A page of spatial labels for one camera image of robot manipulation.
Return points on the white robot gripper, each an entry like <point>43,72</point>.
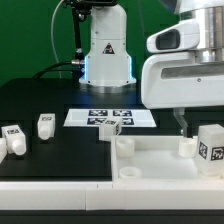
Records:
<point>175,80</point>

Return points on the white square tabletop tray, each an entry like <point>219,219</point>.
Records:
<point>163,158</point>

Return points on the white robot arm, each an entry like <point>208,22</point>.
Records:
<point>108,66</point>

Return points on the white marker sheet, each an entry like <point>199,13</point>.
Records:
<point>94,117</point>

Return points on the white left barrier piece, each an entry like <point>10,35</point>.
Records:
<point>3,149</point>

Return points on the white front barrier wall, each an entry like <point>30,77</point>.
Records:
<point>202,194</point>

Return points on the black camera stand pole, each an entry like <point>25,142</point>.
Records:
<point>80,10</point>

